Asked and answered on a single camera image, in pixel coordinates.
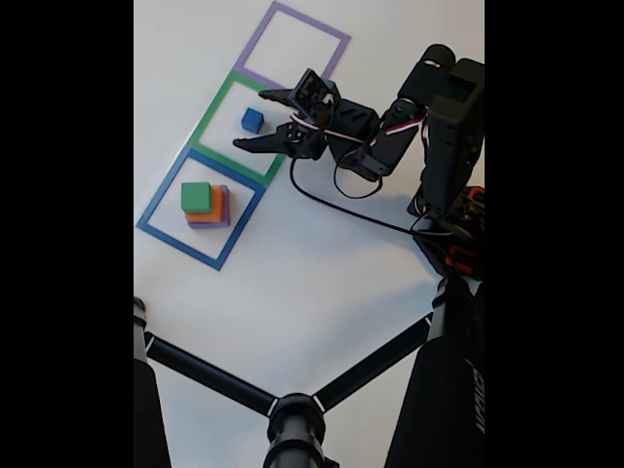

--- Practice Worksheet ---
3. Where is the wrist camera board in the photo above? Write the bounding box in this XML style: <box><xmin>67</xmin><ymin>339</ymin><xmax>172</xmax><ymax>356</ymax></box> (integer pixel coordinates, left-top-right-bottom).
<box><xmin>291</xmin><ymin>67</ymin><xmax>341</xmax><ymax>129</ymax></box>

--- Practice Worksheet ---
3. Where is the black red table clamp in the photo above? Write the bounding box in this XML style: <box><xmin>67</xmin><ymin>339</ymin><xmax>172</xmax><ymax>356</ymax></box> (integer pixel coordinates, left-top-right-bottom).
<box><xmin>444</xmin><ymin>245</ymin><xmax>477</xmax><ymax>275</ymax></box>

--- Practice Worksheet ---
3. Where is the black camera tripod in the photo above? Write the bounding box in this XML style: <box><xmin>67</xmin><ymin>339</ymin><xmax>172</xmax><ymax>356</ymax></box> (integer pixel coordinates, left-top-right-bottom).
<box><xmin>134</xmin><ymin>277</ymin><xmax>486</xmax><ymax>468</ymax></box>

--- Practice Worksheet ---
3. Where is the purple block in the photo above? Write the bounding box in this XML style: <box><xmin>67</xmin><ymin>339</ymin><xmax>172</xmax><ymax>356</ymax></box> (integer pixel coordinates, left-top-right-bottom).
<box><xmin>187</xmin><ymin>184</ymin><xmax>231</xmax><ymax>229</ymax></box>

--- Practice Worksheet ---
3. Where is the green block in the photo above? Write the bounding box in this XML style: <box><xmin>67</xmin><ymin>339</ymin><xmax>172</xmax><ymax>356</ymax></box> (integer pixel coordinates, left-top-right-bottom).
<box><xmin>180</xmin><ymin>182</ymin><xmax>214</xmax><ymax>215</ymax></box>

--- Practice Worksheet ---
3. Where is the purple square frame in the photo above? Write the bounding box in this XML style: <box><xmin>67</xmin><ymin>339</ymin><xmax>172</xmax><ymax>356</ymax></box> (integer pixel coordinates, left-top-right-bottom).
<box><xmin>234</xmin><ymin>0</ymin><xmax>352</xmax><ymax>93</ymax></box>

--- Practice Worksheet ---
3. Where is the black cable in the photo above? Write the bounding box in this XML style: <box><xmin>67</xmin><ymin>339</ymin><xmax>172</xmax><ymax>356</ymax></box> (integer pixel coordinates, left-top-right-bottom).
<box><xmin>290</xmin><ymin>158</ymin><xmax>425</xmax><ymax>238</ymax></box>

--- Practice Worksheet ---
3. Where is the green square frame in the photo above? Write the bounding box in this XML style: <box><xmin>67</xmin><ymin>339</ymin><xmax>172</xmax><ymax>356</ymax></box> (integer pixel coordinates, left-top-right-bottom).
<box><xmin>187</xmin><ymin>68</ymin><xmax>299</xmax><ymax>189</ymax></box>

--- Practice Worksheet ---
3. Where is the orange block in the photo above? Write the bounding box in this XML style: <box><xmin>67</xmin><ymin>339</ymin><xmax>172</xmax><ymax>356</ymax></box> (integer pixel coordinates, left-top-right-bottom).
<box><xmin>183</xmin><ymin>184</ymin><xmax>225</xmax><ymax>224</ymax></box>

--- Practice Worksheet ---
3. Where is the small blue cube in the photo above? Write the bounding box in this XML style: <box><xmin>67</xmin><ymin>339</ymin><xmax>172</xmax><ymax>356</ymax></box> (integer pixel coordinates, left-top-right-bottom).
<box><xmin>241</xmin><ymin>107</ymin><xmax>265</xmax><ymax>134</ymax></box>

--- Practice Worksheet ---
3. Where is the blue square frame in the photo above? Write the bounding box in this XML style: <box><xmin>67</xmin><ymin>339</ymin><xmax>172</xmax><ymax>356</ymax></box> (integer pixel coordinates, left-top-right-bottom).
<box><xmin>136</xmin><ymin>147</ymin><xmax>266</xmax><ymax>272</ymax></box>

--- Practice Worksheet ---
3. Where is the red white servo cable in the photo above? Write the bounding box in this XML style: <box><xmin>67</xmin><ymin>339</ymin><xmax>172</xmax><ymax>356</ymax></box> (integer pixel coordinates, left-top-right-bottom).
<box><xmin>290</xmin><ymin>95</ymin><xmax>457</xmax><ymax>238</ymax></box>

